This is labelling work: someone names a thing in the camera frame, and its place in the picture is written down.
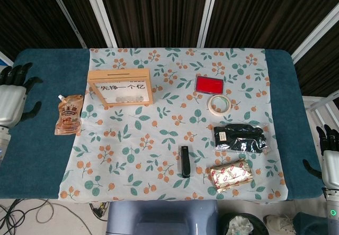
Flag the black stapler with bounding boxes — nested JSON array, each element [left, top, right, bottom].
[[180, 145, 192, 178]]

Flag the gold foil packet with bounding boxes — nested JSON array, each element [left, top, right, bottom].
[[206, 158, 254, 193]]

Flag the white metal rack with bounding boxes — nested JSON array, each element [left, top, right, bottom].
[[301, 92, 339, 140]]

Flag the red ink pad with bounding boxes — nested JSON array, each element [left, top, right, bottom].
[[194, 74, 225, 96]]

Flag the teal table cover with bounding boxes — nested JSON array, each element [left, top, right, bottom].
[[0, 48, 325, 201]]

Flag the orange spouted sauce pouch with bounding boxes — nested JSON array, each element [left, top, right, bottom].
[[55, 94, 85, 136]]

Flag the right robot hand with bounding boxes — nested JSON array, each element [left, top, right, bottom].
[[302, 123, 339, 191]]

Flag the masking tape roll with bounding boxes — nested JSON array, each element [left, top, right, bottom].
[[207, 95, 233, 118]]

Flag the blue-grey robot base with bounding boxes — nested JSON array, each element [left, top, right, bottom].
[[105, 200, 219, 235]]

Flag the floor cables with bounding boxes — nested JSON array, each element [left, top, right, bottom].
[[0, 197, 63, 235]]

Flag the wooden money box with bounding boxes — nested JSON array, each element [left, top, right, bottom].
[[87, 69, 155, 110]]

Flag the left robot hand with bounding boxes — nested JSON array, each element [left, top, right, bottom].
[[0, 62, 43, 130]]

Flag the black gloves in plastic bag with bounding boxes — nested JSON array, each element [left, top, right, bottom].
[[213, 123, 270, 155]]

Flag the black trash bin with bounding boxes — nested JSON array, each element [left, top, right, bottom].
[[219, 212, 267, 235]]

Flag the floral tablecloth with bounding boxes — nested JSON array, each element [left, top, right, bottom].
[[58, 47, 289, 202]]

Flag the white partition post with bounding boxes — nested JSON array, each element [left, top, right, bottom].
[[195, 0, 222, 48], [82, 0, 119, 48], [44, 0, 88, 49], [291, 3, 339, 64]]

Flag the white sneaker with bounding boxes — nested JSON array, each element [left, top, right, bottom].
[[263, 213, 296, 233]]

